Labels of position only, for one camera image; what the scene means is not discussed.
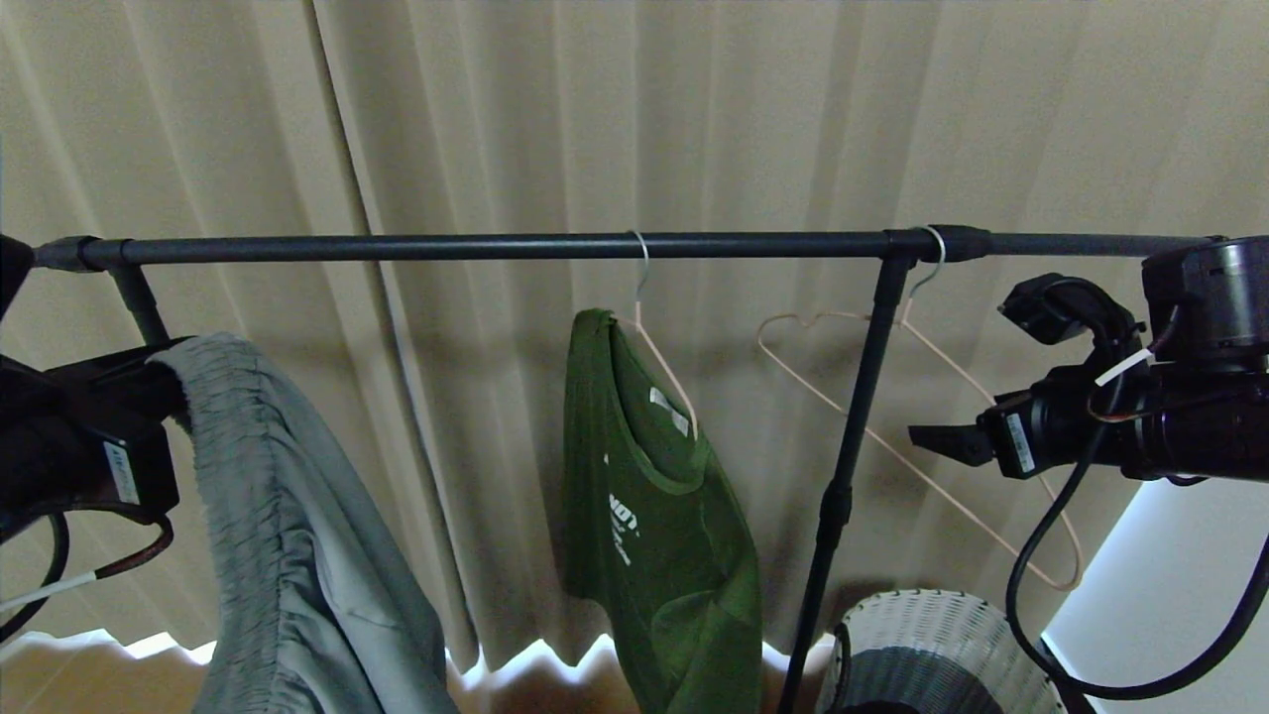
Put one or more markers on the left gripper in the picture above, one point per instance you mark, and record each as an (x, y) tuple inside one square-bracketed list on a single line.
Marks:
[(69, 436)]

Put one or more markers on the pink clothes hanger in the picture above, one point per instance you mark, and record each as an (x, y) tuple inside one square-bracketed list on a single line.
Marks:
[(666, 371), (942, 495)]

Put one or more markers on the beige curtain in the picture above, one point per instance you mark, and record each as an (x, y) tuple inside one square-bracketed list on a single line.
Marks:
[(694, 99)]

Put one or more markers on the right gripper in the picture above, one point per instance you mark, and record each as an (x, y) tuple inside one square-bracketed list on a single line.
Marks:
[(1071, 431)]

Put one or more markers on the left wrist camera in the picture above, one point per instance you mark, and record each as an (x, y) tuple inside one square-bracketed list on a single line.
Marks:
[(12, 278)]

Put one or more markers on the pale grey shorts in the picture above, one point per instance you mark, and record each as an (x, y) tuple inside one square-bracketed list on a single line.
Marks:
[(297, 555)]

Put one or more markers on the white laundry basket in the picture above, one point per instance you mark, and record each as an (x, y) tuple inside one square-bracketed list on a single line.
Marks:
[(932, 625)]

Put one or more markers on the black clothes rack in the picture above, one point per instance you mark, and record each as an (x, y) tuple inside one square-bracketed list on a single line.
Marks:
[(496, 247)]

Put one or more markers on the green t-shirt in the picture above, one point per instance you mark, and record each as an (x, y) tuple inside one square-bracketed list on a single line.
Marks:
[(674, 555)]

